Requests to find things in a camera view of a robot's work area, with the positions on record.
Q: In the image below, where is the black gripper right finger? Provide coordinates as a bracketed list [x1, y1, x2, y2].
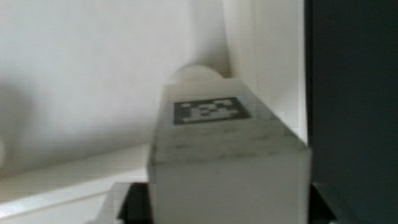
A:
[307, 183, 355, 224]

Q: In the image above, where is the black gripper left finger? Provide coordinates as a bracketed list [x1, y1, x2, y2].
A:
[86, 182, 152, 224]

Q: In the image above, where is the white table leg with tag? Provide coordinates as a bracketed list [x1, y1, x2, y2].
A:
[147, 65, 310, 224]

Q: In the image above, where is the white square tabletop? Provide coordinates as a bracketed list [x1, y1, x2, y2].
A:
[0, 0, 307, 224]

